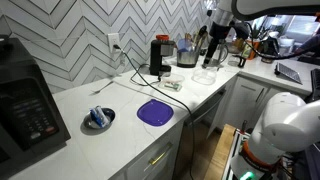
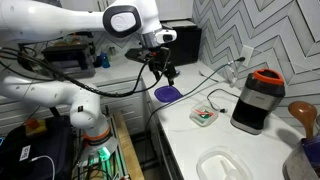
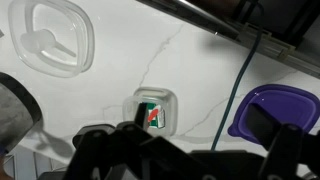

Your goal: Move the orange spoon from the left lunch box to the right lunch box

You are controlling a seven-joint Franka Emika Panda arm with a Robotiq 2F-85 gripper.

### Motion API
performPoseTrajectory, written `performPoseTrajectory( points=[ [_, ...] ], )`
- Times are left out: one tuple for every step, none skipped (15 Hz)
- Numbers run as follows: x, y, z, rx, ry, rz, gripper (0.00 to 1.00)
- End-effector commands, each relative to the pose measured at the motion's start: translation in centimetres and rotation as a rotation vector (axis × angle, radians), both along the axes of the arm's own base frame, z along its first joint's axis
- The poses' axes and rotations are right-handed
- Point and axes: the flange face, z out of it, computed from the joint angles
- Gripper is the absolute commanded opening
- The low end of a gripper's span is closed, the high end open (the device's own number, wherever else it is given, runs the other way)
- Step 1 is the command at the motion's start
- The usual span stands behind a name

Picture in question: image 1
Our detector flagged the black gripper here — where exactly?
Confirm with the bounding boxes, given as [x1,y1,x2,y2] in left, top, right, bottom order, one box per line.
[202,21,235,69]

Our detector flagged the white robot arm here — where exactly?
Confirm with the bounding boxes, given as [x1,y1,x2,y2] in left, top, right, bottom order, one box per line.
[203,0,320,180]

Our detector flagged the left clear lunch box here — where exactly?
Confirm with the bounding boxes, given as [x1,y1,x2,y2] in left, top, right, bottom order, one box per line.
[158,74,185,92]

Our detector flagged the orange green box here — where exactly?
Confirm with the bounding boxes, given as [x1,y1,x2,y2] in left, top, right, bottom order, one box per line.
[241,40,258,60]

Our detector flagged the metal spoon on counter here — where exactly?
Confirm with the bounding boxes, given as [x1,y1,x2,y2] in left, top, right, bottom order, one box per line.
[92,81,114,94]

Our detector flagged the steel utensil holder pot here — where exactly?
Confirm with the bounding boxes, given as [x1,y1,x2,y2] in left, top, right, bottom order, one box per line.
[177,38,199,68]

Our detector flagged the black coffee maker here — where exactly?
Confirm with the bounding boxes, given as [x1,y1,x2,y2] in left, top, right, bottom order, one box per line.
[149,34,175,76]

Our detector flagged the black tablet on counter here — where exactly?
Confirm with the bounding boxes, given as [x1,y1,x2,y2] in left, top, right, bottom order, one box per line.
[275,63,301,84]

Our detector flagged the purple plastic lid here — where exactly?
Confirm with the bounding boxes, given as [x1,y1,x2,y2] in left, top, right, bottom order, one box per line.
[137,99,174,127]

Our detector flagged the blue white packet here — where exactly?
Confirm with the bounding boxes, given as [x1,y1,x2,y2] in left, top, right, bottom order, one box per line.
[90,106,110,128]

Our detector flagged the dark round bowl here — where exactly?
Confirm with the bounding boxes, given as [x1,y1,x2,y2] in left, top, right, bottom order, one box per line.
[83,108,115,129]

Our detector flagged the black microwave oven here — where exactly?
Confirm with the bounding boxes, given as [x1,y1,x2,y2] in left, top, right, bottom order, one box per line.
[0,34,71,176]

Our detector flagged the glass jug with handle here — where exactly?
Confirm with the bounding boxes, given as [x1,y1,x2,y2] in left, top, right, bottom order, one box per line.
[212,44,228,66]

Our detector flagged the black power cable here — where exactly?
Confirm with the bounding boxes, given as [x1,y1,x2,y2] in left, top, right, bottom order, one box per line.
[113,44,196,180]

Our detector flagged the white wall outlet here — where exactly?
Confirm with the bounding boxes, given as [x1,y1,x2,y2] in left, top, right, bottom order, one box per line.
[108,33,120,53]

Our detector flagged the gold drawer handle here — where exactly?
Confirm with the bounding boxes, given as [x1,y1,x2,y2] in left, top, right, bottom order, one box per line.
[149,143,172,165]

